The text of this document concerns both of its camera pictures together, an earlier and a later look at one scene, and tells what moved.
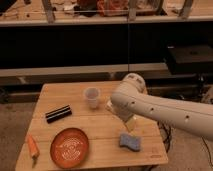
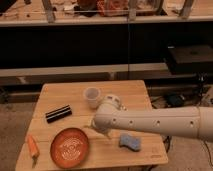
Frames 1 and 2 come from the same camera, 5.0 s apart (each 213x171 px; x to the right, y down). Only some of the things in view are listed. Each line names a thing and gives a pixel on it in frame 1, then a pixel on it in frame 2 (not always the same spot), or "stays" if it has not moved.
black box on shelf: x=190 y=59 stays
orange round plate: x=69 y=147 stays
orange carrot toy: x=33 y=148 stays
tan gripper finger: x=130 y=124 to x=107 y=135
